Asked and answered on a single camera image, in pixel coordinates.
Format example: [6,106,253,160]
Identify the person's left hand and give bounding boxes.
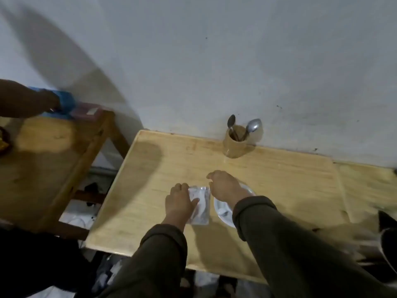
[164,183,201,226]

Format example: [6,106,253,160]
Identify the person's right hand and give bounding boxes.
[206,170,253,210]

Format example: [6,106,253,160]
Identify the silver foil packet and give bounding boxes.
[187,186,212,226]

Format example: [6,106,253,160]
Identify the person's right forearm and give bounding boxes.
[232,196,397,298]

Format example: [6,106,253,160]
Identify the another person's forearm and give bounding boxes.
[0,79,61,119]

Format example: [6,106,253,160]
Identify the person's left forearm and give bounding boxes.
[99,223,188,298]

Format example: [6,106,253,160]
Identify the white plate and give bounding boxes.
[213,182,257,229]

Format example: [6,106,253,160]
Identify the wooden utensil cup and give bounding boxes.
[223,125,249,159]

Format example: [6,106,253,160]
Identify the small metal spoon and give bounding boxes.
[227,114,239,142]

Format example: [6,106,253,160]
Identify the large metal spoon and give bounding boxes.
[240,118,263,142]

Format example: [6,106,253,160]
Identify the pink box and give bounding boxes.
[69,102,105,122]

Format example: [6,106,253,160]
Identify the wooden side table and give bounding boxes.
[0,110,131,241]

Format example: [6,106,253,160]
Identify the steel vessel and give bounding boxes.
[350,210,397,276]

